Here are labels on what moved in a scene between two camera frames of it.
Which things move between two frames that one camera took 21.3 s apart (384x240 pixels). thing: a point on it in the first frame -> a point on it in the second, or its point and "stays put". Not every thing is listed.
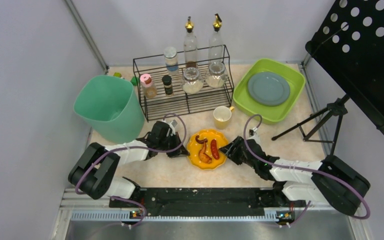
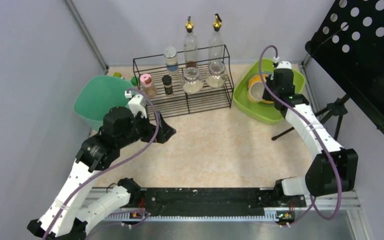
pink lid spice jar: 149,89 stays put
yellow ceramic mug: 222,116 -> 255,92
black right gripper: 235,151 -> 269,91
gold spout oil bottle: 190,46 stays put
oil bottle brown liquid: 215,42 stays put
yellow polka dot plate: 194,148 -> 257,78
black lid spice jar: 167,80 stays put
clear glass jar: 217,76 stays put
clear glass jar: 191,83 stays put
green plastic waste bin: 111,106 stays put
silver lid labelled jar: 171,59 stays put
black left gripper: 175,145 -> 154,131
